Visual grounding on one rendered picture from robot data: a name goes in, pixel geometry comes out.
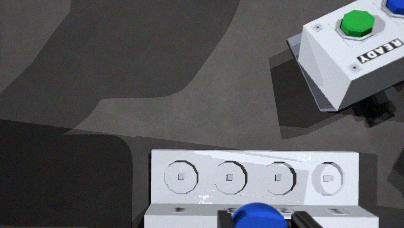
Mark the blue round cap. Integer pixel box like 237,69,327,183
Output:
232,202,291,228

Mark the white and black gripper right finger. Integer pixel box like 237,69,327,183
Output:
291,211,323,228

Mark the white control box with blue button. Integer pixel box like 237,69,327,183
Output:
287,0,404,127

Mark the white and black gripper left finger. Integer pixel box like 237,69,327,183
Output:
217,210,235,228

